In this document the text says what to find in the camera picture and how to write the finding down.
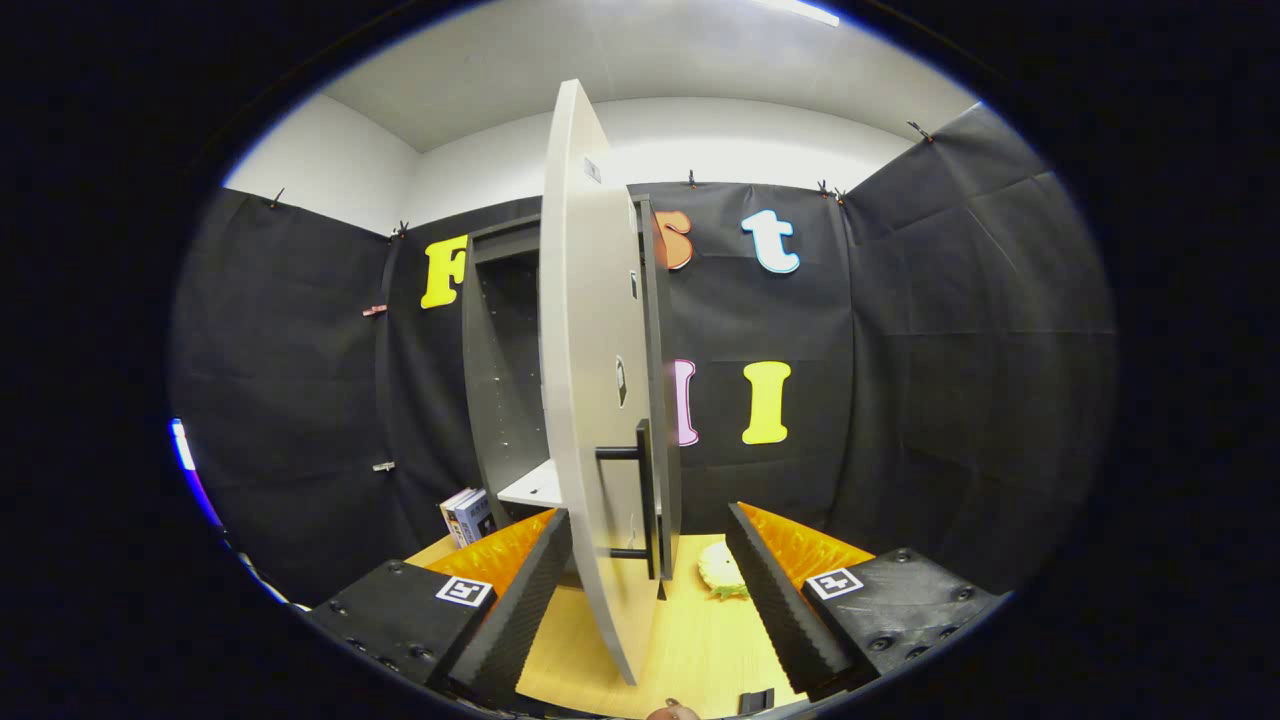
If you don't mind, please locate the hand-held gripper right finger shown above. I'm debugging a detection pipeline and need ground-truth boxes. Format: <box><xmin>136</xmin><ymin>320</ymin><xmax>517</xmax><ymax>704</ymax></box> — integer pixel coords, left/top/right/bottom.
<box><xmin>725</xmin><ymin>501</ymin><xmax>1006</xmax><ymax>703</ymax></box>

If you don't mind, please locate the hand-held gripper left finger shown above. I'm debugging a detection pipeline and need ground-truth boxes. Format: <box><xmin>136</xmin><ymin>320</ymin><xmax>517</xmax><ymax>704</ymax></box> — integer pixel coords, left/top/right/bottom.
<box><xmin>305</xmin><ymin>507</ymin><xmax>573</xmax><ymax>706</ymax></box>

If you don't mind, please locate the black cabinet door handle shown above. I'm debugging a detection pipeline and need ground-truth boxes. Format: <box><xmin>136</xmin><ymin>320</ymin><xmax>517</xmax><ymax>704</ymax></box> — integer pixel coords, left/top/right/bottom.
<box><xmin>596</xmin><ymin>420</ymin><xmax>661</xmax><ymax>581</ymax></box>

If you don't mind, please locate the dark grey shoe cabinet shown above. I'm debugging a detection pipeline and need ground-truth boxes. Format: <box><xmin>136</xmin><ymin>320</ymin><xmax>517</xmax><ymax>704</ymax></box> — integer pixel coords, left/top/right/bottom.
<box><xmin>462</xmin><ymin>193</ymin><xmax>686</xmax><ymax>581</ymax></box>

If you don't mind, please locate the yellow plush toy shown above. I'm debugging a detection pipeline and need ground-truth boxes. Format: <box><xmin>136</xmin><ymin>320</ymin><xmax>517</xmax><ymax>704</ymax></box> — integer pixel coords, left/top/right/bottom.
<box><xmin>697</xmin><ymin>541</ymin><xmax>749</xmax><ymax>601</ymax></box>

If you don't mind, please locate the blue book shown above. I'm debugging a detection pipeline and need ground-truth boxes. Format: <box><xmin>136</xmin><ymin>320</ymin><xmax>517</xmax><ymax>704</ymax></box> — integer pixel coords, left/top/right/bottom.
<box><xmin>455</xmin><ymin>490</ymin><xmax>498</xmax><ymax>548</ymax></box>

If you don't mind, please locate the white and yellow book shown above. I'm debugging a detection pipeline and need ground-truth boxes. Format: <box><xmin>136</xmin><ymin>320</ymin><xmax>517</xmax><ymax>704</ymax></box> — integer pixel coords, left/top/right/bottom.
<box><xmin>440</xmin><ymin>487</ymin><xmax>476</xmax><ymax>549</ymax></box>

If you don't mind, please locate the black backdrop cloth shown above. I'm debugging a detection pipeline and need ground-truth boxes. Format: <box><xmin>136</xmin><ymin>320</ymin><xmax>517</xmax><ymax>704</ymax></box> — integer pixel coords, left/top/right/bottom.
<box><xmin>168</xmin><ymin>103</ymin><xmax>1116</xmax><ymax>606</ymax></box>

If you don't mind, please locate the computer monitor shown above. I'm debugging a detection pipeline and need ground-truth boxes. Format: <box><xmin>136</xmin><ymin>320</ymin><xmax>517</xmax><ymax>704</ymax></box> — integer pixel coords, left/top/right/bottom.
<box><xmin>168</xmin><ymin>418</ymin><xmax>226</xmax><ymax>536</ymax></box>

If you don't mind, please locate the long ceiling light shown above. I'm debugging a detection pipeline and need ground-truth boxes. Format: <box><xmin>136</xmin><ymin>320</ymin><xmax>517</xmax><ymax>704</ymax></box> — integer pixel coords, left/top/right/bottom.
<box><xmin>750</xmin><ymin>0</ymin><xmax>841</xmax><ymax>28</ymax></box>

